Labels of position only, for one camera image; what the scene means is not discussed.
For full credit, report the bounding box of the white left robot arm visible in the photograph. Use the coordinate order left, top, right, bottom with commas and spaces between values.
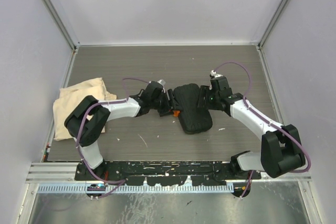
64, 80, 182, 182

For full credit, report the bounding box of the white slotted cable duct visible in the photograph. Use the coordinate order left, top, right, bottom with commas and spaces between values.
37, 183, 234, 194

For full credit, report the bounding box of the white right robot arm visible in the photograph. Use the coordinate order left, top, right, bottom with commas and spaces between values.
198, 72, 309, 179

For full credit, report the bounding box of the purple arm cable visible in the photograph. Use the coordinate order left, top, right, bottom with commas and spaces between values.
210, 61, 313, 200
75, 77, 153, 200

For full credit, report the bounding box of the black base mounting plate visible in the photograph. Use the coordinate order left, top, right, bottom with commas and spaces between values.
74, 160, 261, 186

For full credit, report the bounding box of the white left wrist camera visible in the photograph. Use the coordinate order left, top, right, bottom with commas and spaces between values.
149, 79, 166, 89

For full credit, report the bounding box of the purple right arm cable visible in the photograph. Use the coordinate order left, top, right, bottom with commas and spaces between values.
210, 61, 313, 200

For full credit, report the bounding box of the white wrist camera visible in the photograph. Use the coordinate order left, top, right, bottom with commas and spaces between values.
210, 70, 223, 79
149, 79, 166, 89

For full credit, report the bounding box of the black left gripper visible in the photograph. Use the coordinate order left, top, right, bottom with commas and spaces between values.
150, 89, 183, 116

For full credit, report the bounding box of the beige cloth bag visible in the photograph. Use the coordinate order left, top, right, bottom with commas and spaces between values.
52, 77, 117, 141

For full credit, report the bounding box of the black plastic tool case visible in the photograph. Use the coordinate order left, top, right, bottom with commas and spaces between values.
173, 83, 213, 135

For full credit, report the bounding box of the aluminium front rail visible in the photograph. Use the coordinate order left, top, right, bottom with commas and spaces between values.
26, 162, 312, 183

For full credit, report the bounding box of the orange small tool piece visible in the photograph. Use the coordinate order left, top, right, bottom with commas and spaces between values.
173, 110, 180, 117

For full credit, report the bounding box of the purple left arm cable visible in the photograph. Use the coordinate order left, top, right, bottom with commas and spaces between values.
75, 77, 153, 200

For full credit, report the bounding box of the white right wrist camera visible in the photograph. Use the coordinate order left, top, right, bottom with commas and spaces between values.
210, 70, 223, 79

